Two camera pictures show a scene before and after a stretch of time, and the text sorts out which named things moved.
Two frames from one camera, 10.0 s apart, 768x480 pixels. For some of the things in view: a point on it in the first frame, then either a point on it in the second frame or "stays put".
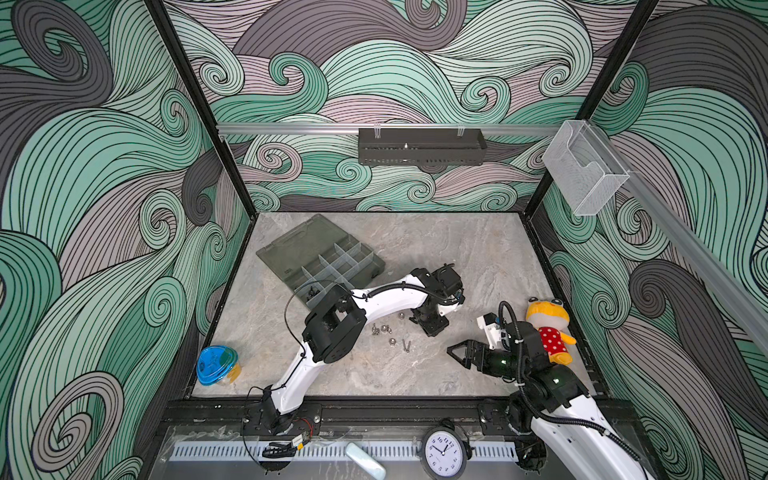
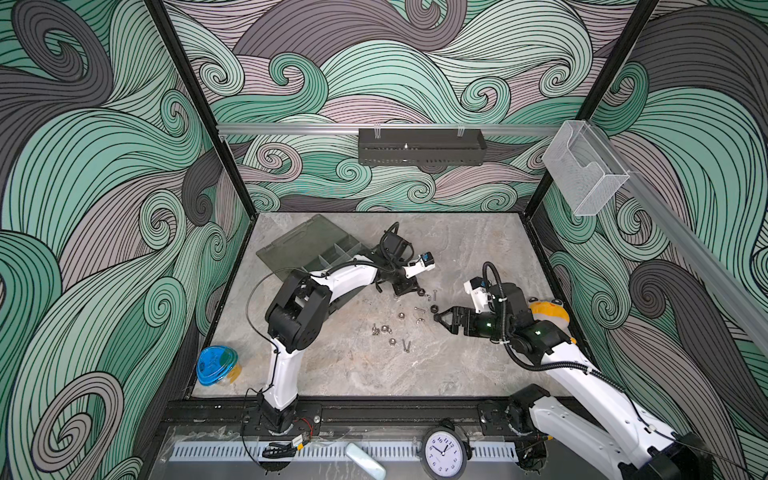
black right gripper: [471, 347] → [457, 313]
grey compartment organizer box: [316, 256] stays put
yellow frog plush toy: [551, 319] stays put
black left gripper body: [431, 323] → [400, 285]
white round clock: [443, 453] stays put
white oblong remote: [365, 461] stays put
